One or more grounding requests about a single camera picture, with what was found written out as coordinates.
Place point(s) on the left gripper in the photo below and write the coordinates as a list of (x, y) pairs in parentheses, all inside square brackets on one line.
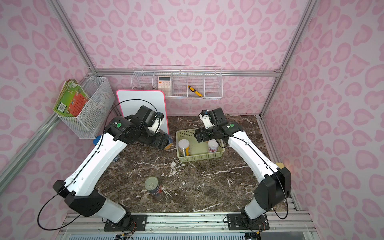
[(162, 140)]

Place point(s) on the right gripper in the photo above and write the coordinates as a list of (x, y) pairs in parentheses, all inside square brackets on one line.
[(202, 135)]

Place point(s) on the pink can white lid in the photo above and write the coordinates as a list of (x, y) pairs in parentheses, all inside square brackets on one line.
[(213, 146)]

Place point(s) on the green plastic basket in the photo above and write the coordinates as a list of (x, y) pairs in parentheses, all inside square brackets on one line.
[(198, 151)]

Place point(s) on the yellow can white lid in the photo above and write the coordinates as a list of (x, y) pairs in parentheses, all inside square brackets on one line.
[(184, 147)]

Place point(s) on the blue can silver top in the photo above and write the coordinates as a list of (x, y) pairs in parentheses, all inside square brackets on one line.
[(169, 144)]

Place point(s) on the blue lid pencil tube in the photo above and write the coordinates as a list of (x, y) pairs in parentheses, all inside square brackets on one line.
[(96, 141)]

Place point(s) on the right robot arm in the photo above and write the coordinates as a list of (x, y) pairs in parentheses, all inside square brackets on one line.
[(274, 182)]

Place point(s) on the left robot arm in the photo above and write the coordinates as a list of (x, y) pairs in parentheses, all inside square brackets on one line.
[(79, 191)]

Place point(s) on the dark can silver top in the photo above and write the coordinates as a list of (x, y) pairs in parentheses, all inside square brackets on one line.
[(152, 185)]

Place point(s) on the yellow black utility knife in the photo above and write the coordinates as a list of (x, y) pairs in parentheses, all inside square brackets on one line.
[(195, 91)]

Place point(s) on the pink framed whiteboard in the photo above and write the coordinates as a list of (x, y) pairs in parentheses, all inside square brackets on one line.
[(132, 100)]

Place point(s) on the white orange calculator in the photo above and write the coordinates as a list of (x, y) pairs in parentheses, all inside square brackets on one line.
[(164, 83)]

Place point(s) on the yellow sticky note pad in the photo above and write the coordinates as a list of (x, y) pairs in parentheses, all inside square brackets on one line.
[(280, 165)]

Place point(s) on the green red book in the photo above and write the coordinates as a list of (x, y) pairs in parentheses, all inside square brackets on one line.
[(71, 100)]

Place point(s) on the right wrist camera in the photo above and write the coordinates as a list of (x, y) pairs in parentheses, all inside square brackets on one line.
[(214, 118)]

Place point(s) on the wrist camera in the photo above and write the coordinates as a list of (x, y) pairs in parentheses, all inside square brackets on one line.
[(148, 120), (214, 118)]

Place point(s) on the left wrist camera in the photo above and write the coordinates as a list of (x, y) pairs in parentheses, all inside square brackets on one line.
[(148, 120)]

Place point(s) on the white wire wall rack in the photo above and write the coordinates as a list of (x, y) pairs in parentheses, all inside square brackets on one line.
[(207, 81)]

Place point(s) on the white mesh wall basket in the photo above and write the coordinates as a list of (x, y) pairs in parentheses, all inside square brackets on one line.
[(88, 123)]

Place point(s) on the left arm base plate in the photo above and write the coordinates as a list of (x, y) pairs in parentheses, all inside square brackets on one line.
[(134, 223)]

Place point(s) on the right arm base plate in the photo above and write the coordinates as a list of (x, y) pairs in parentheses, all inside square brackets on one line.
[(237, 222)]

